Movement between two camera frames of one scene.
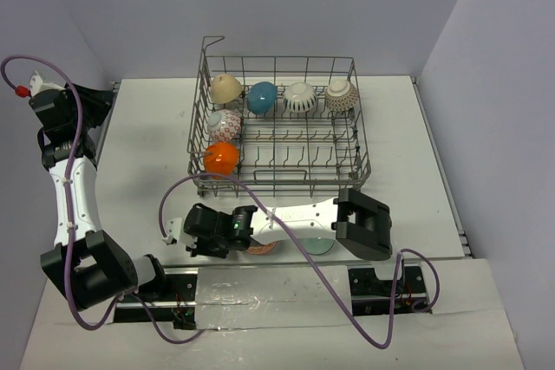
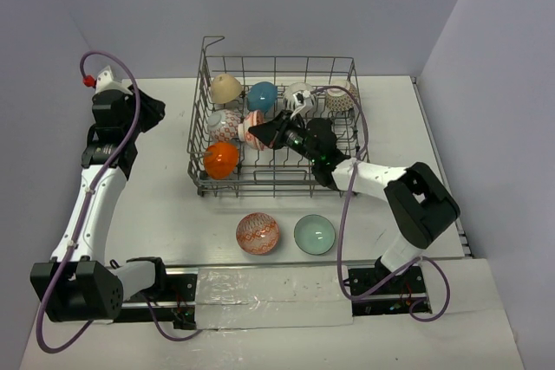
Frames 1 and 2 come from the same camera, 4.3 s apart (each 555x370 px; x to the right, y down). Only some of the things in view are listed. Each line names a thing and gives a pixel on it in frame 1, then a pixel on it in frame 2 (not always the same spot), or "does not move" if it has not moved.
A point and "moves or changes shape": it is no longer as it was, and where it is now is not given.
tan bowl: (225, 88) does not move
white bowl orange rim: (299, 97) moves or changes shape
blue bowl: (262, 98) does not move
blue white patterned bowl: (224, 126) does not move
